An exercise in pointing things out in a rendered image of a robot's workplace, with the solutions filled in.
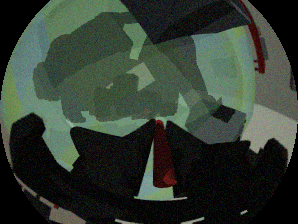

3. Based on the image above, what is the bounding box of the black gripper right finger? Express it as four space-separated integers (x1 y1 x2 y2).
165 121 251 198

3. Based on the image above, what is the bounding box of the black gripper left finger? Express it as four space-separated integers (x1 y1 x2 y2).
71 119 156 196

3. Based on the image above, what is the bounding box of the dark red peg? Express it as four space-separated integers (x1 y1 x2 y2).
153 120 177 188

